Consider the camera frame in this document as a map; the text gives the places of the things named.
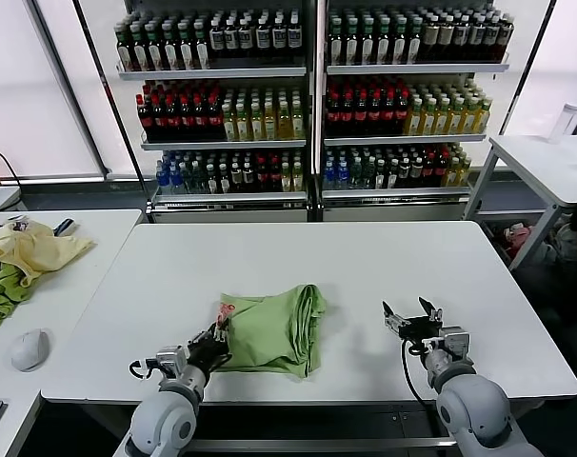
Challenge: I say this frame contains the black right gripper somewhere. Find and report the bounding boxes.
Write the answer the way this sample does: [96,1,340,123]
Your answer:
[381,296,446,352]

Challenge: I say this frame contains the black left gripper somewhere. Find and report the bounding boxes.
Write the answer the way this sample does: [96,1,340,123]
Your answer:
[186,314,234,371]

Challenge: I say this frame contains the green polo shirt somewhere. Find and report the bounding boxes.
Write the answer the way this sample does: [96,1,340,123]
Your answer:
[211,284,328,380]

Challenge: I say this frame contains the red pink cloth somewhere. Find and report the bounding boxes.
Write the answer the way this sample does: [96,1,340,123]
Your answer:
[501,223,532,261]

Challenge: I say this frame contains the grey green cloth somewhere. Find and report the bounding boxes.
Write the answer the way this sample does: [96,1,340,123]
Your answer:
[543,218,577,266]

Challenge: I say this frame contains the black white handheld device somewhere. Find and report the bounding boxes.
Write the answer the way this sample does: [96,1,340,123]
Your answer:
[52,217,80,238]

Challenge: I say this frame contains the white computer mouse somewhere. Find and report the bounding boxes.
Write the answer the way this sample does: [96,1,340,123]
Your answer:
[10,328,50,373]

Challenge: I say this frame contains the yellow juice bottle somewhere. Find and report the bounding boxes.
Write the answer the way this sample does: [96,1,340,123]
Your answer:
[221,104,236,143]
[276,102,291,142]
[290,102,305,141]
[262,103,277,142]
[434,98,449,137]
[407,98,423,137]
[461,97,476,136]
[421,98,436,137]
[249,103,264,142]
[474,97,490,135]
[234,104,249,143]
[448,98,463,136]

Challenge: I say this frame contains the white side table grey legs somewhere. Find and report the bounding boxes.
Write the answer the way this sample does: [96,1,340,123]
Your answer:
[462,134,577,272]

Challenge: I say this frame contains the pale yellow garment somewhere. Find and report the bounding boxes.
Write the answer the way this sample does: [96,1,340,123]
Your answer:
[0,222,95,288]

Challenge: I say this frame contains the red cap cola bottle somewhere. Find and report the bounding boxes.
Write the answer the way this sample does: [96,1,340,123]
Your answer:
[339,93,355,139]
[165,97,181,143]
[207,97,223,143]
[193,97,209,143]
[179,97,195,143]
[394,92,409,138]
[381,92,396,139]
[367,92,383,139]
[353,93,368,139]
[150,97,167,143]
[136,94,152,143]
[326,93,341,139]

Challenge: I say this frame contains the olive green garment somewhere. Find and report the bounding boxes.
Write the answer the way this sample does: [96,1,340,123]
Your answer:
[0,264,35,334]

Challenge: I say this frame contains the metal bottle shelf rack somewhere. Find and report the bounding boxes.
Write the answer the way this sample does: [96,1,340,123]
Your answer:
[316,0,511,224]
[114,0,318,225]

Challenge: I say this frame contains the green cap tea bottle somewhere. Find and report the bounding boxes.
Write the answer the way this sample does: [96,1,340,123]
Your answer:
[327,19,343,67]
[116,24,132,73]
[375,19,391,67]
[132,24,148,73]
[359,19,375,67]
[343,19,359,67]
[391,18,407,66]
[179,23,194,72]
[163,23,179,72]
[407,18,422,66]
[194,22,210,71]
[148,24,164,73]

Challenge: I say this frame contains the beige label dark bottle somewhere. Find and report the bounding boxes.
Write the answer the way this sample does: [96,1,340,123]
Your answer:
[497,16,513,62]
[422,17,438,64]
[483,16,498,63]
[468,16,484,63]
[452,16,468,64]
[437,17,453,64]

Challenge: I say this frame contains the white label dark bottle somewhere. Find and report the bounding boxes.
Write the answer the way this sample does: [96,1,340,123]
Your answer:
[238,17,254,61]
[287,15,303,59]
[224,17,239,61]
[255,16,271,60]
[271,16,288,60]
[209,17,225,61]

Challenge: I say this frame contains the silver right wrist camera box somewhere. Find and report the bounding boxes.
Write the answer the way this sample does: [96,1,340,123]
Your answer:
[435,327,471,363]

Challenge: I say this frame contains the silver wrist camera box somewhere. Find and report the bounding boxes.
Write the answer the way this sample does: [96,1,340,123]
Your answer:
[435,327,471,363]
[154,348,189,377]

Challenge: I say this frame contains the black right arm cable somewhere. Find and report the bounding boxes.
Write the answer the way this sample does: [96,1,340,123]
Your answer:
[400,338,440,414]

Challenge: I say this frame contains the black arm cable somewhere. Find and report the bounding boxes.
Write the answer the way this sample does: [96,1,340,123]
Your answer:
[129,359,161,381]
[400,338,440,414]

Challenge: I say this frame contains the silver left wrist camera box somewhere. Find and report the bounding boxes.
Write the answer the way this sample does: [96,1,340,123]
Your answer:
[154,348,189,377]

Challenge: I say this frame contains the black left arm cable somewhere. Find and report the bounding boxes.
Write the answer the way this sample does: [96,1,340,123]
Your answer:
[129,359,161,381]

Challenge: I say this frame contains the thin black desk cable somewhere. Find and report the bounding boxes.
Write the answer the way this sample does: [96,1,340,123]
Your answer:
[0,148,22,188]

